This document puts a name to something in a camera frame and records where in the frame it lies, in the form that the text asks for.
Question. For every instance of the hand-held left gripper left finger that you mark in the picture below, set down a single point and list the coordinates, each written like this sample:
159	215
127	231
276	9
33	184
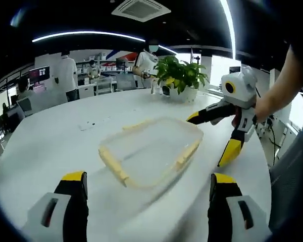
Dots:
65	211

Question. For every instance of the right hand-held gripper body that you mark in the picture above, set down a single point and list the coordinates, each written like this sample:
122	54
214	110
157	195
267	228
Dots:
238	88

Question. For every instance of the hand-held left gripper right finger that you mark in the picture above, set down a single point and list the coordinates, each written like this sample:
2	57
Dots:
224	214

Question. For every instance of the clear container with yellow plastic buckles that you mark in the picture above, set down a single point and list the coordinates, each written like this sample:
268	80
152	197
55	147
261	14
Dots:
151	148

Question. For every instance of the person's right hand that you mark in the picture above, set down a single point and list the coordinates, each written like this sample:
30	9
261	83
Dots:
260	111

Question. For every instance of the green potted plant white pot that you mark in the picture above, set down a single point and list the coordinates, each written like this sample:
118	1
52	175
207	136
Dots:
179	75

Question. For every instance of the bright ceiling light strip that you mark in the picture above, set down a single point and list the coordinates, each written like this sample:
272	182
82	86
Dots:
229	25

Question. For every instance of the white slatted chair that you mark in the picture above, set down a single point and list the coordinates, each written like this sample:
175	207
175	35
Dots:
104	86

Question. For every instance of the ceiling air conditioner vent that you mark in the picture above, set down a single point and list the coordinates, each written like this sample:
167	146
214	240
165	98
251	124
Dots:
141	10

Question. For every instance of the monitor with red screen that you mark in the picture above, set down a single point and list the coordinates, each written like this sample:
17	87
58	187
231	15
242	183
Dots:
39	74

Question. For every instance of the long curved ceiling light strip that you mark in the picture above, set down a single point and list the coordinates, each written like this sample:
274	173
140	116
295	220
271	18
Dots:
91	34

